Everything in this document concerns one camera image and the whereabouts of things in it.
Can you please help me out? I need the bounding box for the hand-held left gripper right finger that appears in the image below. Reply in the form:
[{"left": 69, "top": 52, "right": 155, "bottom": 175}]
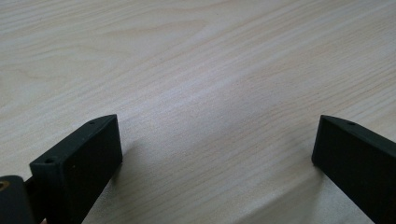
[{"left": 311, "top": 114, "right": 396, "bottom": 224}]

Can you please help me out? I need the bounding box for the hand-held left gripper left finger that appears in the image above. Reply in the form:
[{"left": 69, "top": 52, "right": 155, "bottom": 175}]
[{"left": 29, "top": 114, "right": 123, "bottom": 224}]

